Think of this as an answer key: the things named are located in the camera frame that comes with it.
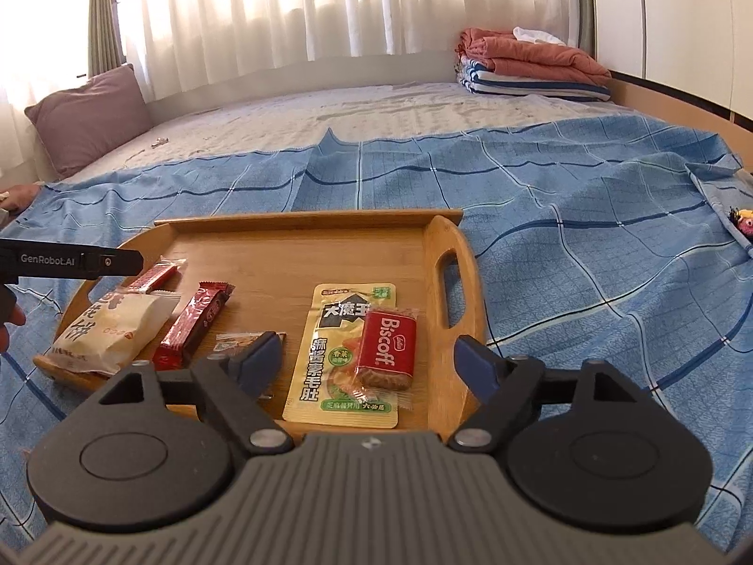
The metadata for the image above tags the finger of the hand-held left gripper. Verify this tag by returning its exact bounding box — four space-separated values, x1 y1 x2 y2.
82 247 145 277

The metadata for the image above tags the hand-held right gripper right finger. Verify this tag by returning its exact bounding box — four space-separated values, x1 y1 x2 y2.
447 334 643 458

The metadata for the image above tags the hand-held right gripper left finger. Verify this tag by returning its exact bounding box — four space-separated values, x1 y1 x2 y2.
97 331 295 458

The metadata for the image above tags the green pea packet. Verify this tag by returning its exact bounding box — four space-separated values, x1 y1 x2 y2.
213 331 288 360

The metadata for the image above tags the small red snack bar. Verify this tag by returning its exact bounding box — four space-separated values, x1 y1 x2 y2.
126 257 187 296

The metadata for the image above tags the white pastry packet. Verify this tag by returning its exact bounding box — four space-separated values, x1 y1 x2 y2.
48 289 183 379

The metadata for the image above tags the yellow green snack packet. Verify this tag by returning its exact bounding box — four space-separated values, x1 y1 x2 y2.
281 282 401 431

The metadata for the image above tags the red chocolate bar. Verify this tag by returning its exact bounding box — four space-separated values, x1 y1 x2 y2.
152 281 235 369

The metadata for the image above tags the red biscuit packet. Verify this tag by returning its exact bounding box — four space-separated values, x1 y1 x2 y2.
351 306 422 411

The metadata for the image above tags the wooden tray with handles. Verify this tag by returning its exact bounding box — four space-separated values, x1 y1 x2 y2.
32 209 489 444

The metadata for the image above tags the person's left hand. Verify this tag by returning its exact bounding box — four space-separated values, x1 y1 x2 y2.
0 285 28 355

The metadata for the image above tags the mauve pillow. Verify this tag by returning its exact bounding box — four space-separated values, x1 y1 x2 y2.
24 64 155 178

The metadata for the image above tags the blue checked bedsheet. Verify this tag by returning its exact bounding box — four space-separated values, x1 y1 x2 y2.
0 112 753 533

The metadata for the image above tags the green curtain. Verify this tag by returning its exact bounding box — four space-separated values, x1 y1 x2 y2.
86 0 128 75
573 0 596 55

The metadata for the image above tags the grey bed mattress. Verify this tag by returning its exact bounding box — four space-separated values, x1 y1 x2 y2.
57 78 625 185

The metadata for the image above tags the folded blue striped blanket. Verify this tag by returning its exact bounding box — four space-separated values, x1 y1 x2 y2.
455 56 612 101

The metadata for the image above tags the small colourful toy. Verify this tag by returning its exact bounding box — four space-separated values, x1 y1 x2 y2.
726 205 753 243

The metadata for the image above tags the folded salmon blanket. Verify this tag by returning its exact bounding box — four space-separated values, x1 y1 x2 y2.
457 27 613 87

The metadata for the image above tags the white sheer curtain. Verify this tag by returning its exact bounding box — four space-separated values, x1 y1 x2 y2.
112 0 589 102

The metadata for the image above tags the white cloth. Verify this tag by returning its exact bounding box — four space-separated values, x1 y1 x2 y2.
511 26 567 47

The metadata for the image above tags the white wardrobe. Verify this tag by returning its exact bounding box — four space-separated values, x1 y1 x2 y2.
587 0 753 123

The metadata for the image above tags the wooden bed frame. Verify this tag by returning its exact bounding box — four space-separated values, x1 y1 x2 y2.
608 69 753 143

